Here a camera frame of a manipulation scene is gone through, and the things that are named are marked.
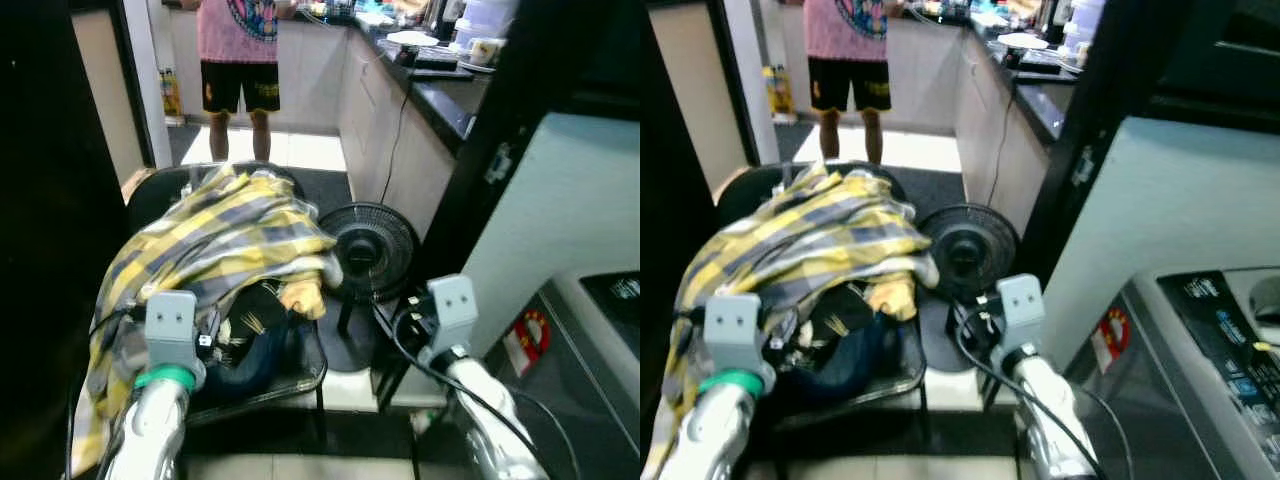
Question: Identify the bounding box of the yellow plaid shirt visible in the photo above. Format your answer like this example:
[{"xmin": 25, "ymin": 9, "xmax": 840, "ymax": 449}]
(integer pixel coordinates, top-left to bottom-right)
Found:
[
  {"xmin": 645, "ymin": 165, "xmax": 941, "ymax": 480},
  {"xmin": 70, "ymin": 165, "xmax": 343, "ymax": 479}
]

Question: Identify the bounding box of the grey top-load washing machine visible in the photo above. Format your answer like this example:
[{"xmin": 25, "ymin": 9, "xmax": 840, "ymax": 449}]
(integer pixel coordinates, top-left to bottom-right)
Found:
[
  {"xmin": 1060, "ymin": 265, "xmax": 1280, "ymax": 480},
  {"xmin": 500, "ymin": 268, "xmax": 641, "ymax": 480}
]

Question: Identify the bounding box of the black printed garment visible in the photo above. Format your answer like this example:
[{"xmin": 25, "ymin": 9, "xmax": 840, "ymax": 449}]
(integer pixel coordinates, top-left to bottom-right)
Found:
[
  {"xmin": 215, "ymin": 283, "xmax": 301, "ymax": 346},
  {"xmin": 800, "ymin": 285, "xmax": 886, "ymax": 346}
]

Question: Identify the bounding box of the dark blue garment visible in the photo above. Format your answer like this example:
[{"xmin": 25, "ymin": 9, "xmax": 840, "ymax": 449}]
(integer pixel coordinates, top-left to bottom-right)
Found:
[
  {"xmin": 195, "ymin": 315, "xmax": 301, "ymax": 401},
  {"xmin": 790, "ymin": 320, "xmax": 891, "ymax": 401}
]

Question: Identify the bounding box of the black floor fan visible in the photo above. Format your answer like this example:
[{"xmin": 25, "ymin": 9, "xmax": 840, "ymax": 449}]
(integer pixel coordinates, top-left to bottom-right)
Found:
[
  {"xmin": 918, "ymin": 203, "xmax": 1021, "ymax": 366},
  {"xmin": 318, "ymin": 203, "xmax": 421, "ymax": 373}
]

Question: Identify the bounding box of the red round sticker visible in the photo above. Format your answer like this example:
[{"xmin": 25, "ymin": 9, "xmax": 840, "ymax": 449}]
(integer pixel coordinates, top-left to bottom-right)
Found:
[
  {"xmin": 503, "ymin": 308, "xmax": 552, "ymax": 378},
  {"xmin": 1090, "ymin": 305, "xmax": 1131, "ymax": 373}
]

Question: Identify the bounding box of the black laundry basket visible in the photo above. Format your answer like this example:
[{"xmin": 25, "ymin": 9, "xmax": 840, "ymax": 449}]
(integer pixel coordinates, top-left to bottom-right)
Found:
[
  {"xmin": 715, "ymin": 160, "xmax": 926, "ymax": 426},
  {"xmin": 125, "ymin": 160, "xmax": 331, "ymax": 426}
]

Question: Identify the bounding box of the black washer control panel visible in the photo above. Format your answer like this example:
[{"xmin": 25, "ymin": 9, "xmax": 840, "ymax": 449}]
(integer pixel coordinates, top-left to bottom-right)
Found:
[
  {"xmin": 1158, "ymin": 270, "xmax": 1280, "ymax": 446},
  {"xmin": 580, "ymin": 272, "xmax": 641, "ymax": 331}
]

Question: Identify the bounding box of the beige kitchen counter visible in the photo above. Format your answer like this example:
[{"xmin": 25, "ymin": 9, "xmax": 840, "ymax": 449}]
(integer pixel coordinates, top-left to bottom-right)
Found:
[
  {"xmin": 338, "ymin": 15, "xmax": 521, "ymax": 239},
  {"xmin": 955, "ymin": 20, "xmax": 1091, "ymax": 236}
]

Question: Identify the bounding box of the dark door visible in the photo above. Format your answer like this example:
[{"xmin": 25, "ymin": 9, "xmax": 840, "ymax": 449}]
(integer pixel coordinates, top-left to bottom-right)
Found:
[
  {"xmin": 640, "ymin": 0, "xmax": 723, "ymax": 301},
  {"xmin": 0, "ymin": 0, "xmax": 151, "ymax": 480}
]

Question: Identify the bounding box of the person in pink shirt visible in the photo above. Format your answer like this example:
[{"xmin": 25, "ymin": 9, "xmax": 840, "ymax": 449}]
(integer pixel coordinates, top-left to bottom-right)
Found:
[
  {"xmin": 803, "ymin": 0, "xmax": 896, "ymax": 166},
  {"xmin": 193, "ymin": 0, "xmax": 291, "ymax": 166}
]

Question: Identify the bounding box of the white plastic container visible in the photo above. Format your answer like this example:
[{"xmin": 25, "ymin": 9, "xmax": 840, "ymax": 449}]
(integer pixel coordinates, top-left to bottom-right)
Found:
[
  {"xmin": 1062, "ymin": 0, "xmax": 1107, "ymax": 53},
  {"xmin": 455, "ymin": 0, "xmax": 521, "ymax": 43}
]

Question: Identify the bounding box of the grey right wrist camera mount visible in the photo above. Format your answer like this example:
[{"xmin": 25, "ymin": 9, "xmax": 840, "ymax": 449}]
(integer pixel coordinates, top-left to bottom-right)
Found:
[
  {"xmin": 995, "ymin": 272, "xmax": 1046, "ymax": 351},
  {"xmin": 427, "ymin": 274, "xmax": 479, "ymax": 353}
]

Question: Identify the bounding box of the thin black counter cable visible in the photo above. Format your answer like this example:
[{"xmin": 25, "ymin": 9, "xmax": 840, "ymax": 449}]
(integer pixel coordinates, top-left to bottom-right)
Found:
[
  {"xmin": 985, "ymin": 65, "xmax": 1018, "ymax": 208},
  {"xmin": 378, "ymin": 60, "xmax": 413, "ymax": 208}
]

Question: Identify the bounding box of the black door frame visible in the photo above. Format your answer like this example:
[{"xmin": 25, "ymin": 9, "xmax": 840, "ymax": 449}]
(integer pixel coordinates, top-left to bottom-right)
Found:
[
  {"xmin": 415, "ymin": 0, "xmax": 601, "ymax": 296},
  {"xmin": 1018, "ymin": 0, "xmax": 1196, "ymax": 291}
]

